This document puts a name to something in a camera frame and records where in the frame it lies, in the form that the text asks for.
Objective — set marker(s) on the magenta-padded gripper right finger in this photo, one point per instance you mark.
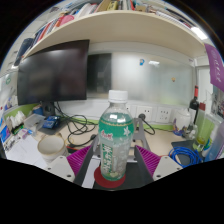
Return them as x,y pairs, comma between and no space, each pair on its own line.
166,168

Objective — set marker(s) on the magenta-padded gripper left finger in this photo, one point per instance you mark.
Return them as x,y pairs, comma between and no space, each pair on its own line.
61,168

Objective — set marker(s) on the green-label clear drink bottle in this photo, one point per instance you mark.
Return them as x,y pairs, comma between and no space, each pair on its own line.
116,140

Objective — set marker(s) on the purple water jug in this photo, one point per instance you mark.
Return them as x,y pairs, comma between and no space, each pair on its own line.
216,146

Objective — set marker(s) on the white paper cup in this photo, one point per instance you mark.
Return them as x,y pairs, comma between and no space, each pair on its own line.
51,148

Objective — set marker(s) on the white paper sheet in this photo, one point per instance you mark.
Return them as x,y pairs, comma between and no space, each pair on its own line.
25,153

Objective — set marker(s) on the small blue box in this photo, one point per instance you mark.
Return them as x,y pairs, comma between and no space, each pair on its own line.
51,122

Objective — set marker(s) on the flat round red coaster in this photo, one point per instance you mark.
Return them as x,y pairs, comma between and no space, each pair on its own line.
108,183

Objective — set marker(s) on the white ceramic jar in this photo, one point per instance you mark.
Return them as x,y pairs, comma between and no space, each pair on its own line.
182,120

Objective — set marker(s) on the clear green glass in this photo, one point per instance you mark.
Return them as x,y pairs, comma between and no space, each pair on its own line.
204,133

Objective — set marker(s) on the clear plastic box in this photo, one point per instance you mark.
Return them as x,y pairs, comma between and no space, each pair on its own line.
33,121

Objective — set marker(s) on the dark wine bottle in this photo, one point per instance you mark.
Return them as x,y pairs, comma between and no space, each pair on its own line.
194,105

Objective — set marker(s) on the black computer monitor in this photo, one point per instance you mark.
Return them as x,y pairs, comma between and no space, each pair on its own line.
53,73

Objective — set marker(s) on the purple hanging banner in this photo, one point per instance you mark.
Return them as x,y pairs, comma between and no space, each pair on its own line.
215,68

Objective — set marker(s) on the rectangular ceiling light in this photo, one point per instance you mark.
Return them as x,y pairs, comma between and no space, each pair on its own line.
199,33

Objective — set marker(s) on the beige shelf with books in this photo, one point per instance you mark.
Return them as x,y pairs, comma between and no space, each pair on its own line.
123,26

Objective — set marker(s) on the white wall socket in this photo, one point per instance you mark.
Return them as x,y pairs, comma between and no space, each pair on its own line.
130,110
163,115
146,111

